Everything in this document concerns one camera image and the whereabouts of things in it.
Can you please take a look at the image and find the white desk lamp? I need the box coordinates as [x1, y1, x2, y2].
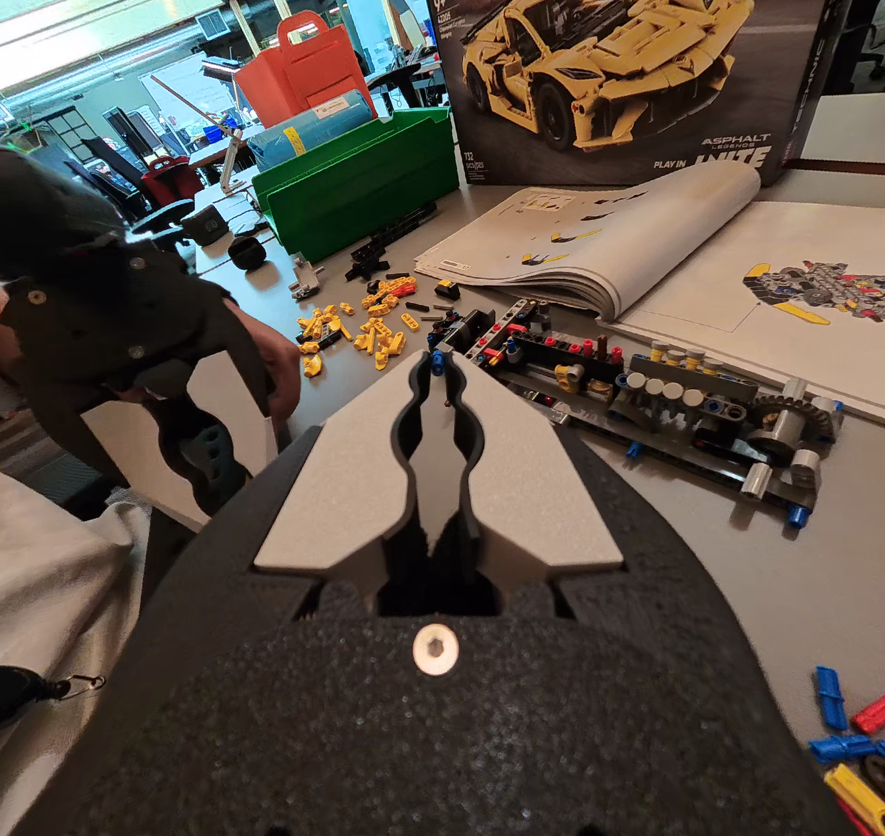
[151, 74, 251, 195]

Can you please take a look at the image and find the red office chair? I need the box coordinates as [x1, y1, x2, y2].
[142, 155, 205, 208]

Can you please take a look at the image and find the red plastic case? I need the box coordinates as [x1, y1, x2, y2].
[234, 10, 380, 128]

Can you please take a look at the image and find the pile of red blue lego pins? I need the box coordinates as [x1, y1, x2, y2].
[808, 665, 885, 836]

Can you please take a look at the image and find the person's white printed shirt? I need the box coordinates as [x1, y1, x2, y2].
[0, 473, 153, 836]

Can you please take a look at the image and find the lego car chassis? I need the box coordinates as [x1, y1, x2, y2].
[425, 297, 846, 529]

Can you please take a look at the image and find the pile of yellow lego pieces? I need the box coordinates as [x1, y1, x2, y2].
[296, 276, 423, 379]

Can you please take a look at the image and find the instruction booklet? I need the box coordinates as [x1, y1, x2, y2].
[413, 160, 885, 425]

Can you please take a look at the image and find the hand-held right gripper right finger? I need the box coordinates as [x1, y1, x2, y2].
[444, 352, 626, 602]

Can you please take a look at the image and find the green plastic bin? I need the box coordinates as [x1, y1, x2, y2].
[250, 106, 460, 265]

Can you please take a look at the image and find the black lanyard strap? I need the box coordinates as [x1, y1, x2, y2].
[0, 666, 108, 730]

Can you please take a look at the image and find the lego set box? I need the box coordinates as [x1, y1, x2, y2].
[415, 0, 865, 187]

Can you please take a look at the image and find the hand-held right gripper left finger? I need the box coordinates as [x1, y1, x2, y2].
[254, 351, 434, 610]

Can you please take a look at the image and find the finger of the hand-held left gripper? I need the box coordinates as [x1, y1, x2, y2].
[183, 351, 279, 481]
[82, 397, 215, 531]

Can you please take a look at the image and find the person's left hand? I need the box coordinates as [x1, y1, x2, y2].
[223, 300, 303, 446]

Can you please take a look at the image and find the blue roll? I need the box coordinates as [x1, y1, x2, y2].
[248, 88, 374, 173]

